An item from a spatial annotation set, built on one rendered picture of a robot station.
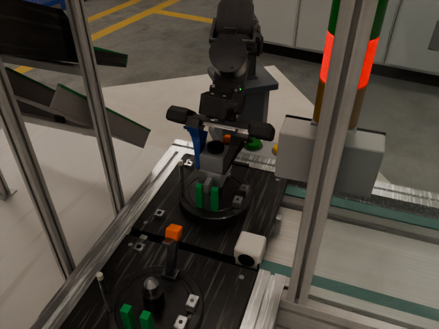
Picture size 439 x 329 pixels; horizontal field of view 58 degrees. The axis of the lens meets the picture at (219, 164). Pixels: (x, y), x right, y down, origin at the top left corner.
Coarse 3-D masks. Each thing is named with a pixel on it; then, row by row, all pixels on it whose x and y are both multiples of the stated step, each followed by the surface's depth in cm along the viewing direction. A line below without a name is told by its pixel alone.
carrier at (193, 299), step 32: (128, 256) 66; (160, 256) 66; (192, 256) 66; (96, 288) 61; (128, 288) 59; (160, 288) 54; (192, 288) 58; (224, 288) 61; (96, 320) 57; (128, 320) 51; (160, 320) 54; (192, 320) 54; (224, 320) 57
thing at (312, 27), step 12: (312, 0) 333; (324, 0) 328; (300, 12) 343; (312, 12) 338; (324, 12) 334; (300, 24) 349; (312, 24) 344; (324, 24) 339; (300, 36) 355; (312, 36) 349; (324, 36) 344; (300, 48) 363; (312, 48) 356; (312, 60) 365
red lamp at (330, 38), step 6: (330, 36) 38; (330, 42) 39; (324, 48) 41; (330, 48) 39; (324, 54) 40; (330, 54) 39; (324, 60) 40; (324, 66) 40; (324, 72) 41; (324, 78) 41
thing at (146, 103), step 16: (160, 80) 143; (176, 80) 143; (192, 80) 143; (208, 80) 143; (288, 80) 143; (112, 96) 133; (128, 96) 133; (144, 96) 133; (160, 96) 133; (176, 96) 133; (192, 96) 133; (272, 96) 133; (288, 96) 133; (304, 96) 133; (128, 112) 125; (144, 112) 125; (160, 112) 125; (272, 112) 125; (288, 112) 125; (304, 112) 125; (160, 128) 117; (176, 128) 117; (160, 144) 111
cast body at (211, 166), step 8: (208, 144) 68; (216, 144) 68; (208, 152) 68; (216, 152) 68; (224, 152) 68; (200, 160) 68; (208, 160) 68; (216, 160) 67; (224, 160) 68; (200, 168) 70; (208, 168) 69; (216, 168) 68; (200, 176) 70; (208, 176) 69; (216, 176) 69; (224, 176) 70; (208, 184) 68; (216, 184) 70; (208, 192) 69
